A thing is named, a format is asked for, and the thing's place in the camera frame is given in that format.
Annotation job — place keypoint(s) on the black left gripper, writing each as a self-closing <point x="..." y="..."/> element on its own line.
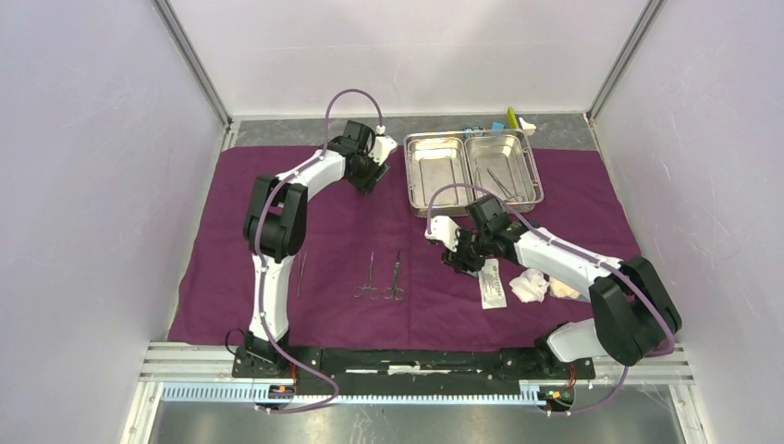
<point x="375" y="173"/>

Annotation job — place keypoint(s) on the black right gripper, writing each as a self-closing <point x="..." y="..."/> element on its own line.
<point x="459" y="261"/>

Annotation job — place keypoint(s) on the green suture packet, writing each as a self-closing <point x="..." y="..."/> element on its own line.
<point x="493" y="295"/>

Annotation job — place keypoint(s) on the white gauze packet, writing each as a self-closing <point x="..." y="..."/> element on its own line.
<point x="530" y="286"/>

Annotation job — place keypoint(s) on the steel surgical scissors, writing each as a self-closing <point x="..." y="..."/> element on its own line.
<point x="394" y="291"/>

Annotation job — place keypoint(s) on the maroon cloth wrap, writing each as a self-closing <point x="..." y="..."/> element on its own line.
<point x="441" y="309"/>

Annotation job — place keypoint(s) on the white gauze pad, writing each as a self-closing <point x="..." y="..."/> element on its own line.
<point x="560" y="290"/>

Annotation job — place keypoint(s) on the steel needle holder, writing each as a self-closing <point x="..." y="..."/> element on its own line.
<point x="367" y="288"/>

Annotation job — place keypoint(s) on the steel two-compartment tray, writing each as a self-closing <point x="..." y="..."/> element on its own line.
<point x="440" y="165"/>

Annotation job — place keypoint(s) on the steel forceps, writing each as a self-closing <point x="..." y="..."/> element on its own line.
<point x="302" y="259"/>

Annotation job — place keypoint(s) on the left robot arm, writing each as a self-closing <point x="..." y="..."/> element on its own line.
<point x="276" y="220"/>

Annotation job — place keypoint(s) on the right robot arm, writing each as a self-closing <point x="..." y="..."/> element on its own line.
<point x="633" y="316"/>

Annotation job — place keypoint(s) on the steel hemostat clamp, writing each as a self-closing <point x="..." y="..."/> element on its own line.
<point x="509" y="195"/>

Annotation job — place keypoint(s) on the yellow-green plastic block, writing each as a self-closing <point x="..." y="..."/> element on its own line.
<point x="513" y="119"/>

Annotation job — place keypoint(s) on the white plastic block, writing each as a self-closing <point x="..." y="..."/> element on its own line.
<point x="528" y="128"/>

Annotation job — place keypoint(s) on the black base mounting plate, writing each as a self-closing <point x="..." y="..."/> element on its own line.
<point x="351" y="372"/>

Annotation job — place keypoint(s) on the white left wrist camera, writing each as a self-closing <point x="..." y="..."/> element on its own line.
<point x="384" y="145"/>

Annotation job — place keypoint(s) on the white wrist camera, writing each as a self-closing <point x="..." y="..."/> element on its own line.
<point x="384" y="145"/>
<point x="444" y="230"/>

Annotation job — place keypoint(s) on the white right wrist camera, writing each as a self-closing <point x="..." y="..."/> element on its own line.
<point x="444" y="230"/>

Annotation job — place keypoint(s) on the aluminium frame rail left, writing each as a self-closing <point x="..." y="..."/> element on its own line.
<point x="200" y="122"/>

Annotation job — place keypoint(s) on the aluminium frame rail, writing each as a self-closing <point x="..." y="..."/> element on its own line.
<point x="200" y="122"/>
<point x="175" y="371"/>

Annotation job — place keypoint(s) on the aluminium front frame rail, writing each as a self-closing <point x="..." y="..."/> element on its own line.
<point x="175" y="371"/>

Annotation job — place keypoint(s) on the aluminium frame post right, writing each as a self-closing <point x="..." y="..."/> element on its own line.
<point x="628" y="50"/>

